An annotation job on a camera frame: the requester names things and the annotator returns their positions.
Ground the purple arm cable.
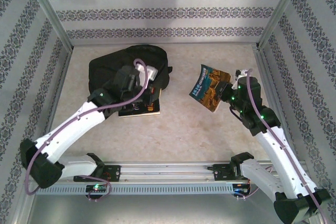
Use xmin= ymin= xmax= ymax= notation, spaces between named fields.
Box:
xmin=25 ymin=58 xmax=149 ymax=203
xmin=235 ymin=68 xmax=330 ymax=224

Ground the left controller board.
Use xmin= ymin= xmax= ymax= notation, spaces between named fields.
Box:
xmin=86 ymin=184 xmax=109 ymax=194

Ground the dark red Three Days book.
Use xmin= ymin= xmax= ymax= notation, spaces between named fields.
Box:
xmin=118 ymin=87 xmax=161 ymax=118

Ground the aluminium side rail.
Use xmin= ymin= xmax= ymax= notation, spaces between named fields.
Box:
xmin=36 ymin=48 xmax=73 ymax=163
xmin=255 ymin=45 xmax=299 ymax=161

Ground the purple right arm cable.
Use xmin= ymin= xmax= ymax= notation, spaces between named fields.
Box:
xmin=235 ymin=68 xmax=330 ymax=224

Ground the aluminium frame post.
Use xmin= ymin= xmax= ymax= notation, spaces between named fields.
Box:
xmin=22 ymin=0 xmax=74 ymax=50
xmin=257 ymin=0 xmax=307 ymax=49

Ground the grey slotted cable duct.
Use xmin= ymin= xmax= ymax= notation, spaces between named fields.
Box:
xmin=49 ymin=183 xmax=234 ymax=196

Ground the black student bag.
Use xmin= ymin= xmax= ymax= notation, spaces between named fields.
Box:
xmin=88 ymin=45 xmax=174 ymax=109

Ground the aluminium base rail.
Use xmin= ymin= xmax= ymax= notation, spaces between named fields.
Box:
xmin=26 ymin=161 xmax=308 ymax=183

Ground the blue orange landscape cover book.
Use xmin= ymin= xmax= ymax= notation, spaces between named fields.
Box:
xmin=188 ymin=63 xmax=233 ymax=113

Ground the controller board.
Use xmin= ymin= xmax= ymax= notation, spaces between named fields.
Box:
xmin=86 ymin=184 xmax=109 ymax=194
xmin=233 ymin=186 xmax=250 ymax=197

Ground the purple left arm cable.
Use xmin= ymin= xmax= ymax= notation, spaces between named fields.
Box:
xmin=25 ymin=58 xmax=149 ymax=203

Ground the right controller board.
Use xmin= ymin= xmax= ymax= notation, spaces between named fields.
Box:
xmin=233 ymin=186 xmax=250 ymax=197

